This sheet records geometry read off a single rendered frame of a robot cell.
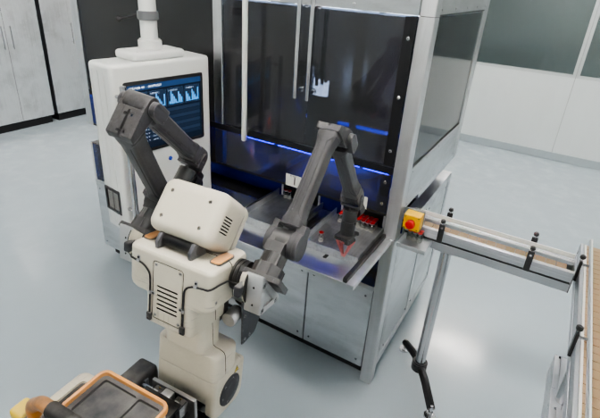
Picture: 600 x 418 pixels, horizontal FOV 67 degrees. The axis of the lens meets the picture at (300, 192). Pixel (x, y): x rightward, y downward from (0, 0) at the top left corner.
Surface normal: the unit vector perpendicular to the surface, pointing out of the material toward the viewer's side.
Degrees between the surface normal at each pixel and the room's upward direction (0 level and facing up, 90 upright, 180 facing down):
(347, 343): 90
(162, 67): 90
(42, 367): 0
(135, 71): 90
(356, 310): 90
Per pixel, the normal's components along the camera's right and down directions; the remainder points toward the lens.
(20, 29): 0.86, 0.27
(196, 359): -0.45, 0.23
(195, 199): -0.30, -0.34
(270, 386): 0.06, -0.90
